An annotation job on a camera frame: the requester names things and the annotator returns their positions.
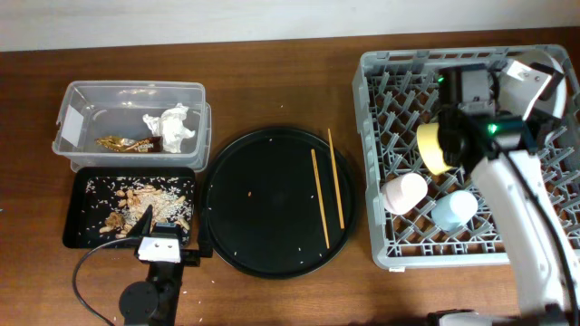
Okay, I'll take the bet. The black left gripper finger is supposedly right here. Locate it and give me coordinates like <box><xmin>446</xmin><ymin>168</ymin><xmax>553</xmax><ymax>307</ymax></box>
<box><xmin>127</xmin><ymin>205</ymin><xmax>153</xmax><ymax>237</ymax></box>
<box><xmin>198</xmin><ymin>210</ymin><xmax>213</xmax><ymax>258</ymax></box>

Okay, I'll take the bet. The food scraps pile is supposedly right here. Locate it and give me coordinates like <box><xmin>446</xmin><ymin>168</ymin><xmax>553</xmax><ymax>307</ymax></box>
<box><xmin>81</xmin><ymin>177</ymin><xmax>194</xmax><ymax>240</ymax></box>

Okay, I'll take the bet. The gold brown snack wrapper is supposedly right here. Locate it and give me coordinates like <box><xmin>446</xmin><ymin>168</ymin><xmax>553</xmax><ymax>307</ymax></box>
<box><xmin>95</xmin><ymin>136</ymin><xmax>162</xmax><ymax>153</ymax></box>

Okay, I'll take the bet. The white napkin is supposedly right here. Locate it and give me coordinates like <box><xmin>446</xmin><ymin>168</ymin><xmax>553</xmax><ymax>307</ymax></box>
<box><xmin>142</xmin><ymin>103</ymin><xmax>196</xmax><ymax>154</ymax></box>

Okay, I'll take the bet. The wooden chopstick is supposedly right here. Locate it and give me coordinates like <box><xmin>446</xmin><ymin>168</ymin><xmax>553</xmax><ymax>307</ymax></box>
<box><xmin>311</xmin><ymin>149</ymin><xmax>330</xmax><ymax>249</ymax></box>
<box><xmin>327</xmin><ymin>128</ymin><xmax>345</xmax><ymax>230</ymax></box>

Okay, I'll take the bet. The pink cup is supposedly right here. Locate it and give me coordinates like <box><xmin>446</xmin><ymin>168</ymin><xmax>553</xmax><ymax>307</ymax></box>
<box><xmin>381</xmin><ymin>173</ymin><xmax>428</xmax><ymax>215</ymax></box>

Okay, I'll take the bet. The yellow bowl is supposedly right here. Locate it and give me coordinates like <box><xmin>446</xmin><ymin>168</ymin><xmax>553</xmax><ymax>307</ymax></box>
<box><xmin>416</xmin><ymin>122</ymin><xmax>452</xmax><ymax>176</ymax></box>

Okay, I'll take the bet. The light blue cup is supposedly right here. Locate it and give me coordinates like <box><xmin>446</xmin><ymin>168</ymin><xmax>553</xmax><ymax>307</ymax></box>
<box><xmin>430</xmin><ymin>190</ymin><xmax>478</xmax><ymax>231</ymax></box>

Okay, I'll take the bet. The grey plate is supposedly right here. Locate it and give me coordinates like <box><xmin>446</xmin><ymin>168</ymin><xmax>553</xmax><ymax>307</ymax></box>
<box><xmin>516</xmin><ymin>50</ymin><xmax>566</xmax><ymax>119</ymax></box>

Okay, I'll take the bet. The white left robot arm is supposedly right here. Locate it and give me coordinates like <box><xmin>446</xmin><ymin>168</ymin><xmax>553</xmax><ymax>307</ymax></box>
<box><xmin>72</xmin><ymin>206</ymin><xmax>213</xmax><ymax>326</ymax></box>

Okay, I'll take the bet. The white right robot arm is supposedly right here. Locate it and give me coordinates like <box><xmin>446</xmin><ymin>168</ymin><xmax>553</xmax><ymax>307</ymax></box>
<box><xmin>437</xmin><ymin>60</ymin><xmax>579</xmax><ymax>325</ymax></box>

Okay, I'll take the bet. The grey dishwasher rack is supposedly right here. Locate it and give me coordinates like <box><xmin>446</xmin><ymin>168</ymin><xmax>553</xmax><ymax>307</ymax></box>
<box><xmin>352</xmin><ymin>43</ymin><xmax>580</xmax><ymax>273</ymax></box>

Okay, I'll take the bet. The black rectangular tray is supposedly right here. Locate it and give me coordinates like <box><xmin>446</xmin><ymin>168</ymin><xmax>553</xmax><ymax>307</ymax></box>
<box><xmin>63</xmin><ymin>168</ymin><xmax>196</xmax><ymax>249</ymax></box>

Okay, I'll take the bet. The round black tray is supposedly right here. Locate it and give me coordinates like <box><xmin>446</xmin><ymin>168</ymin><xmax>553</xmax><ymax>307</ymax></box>
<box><xmin>199</xmin><ymin>127</ymin><xmax>359</xmax><ymax>279</ymax></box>

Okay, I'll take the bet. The clear plastic bin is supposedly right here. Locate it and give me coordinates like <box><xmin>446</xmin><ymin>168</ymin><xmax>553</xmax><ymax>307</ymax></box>
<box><xmin>52</xmin><ymin>81</ymin><xmax>212</xmax><ymax>172</ymax></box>

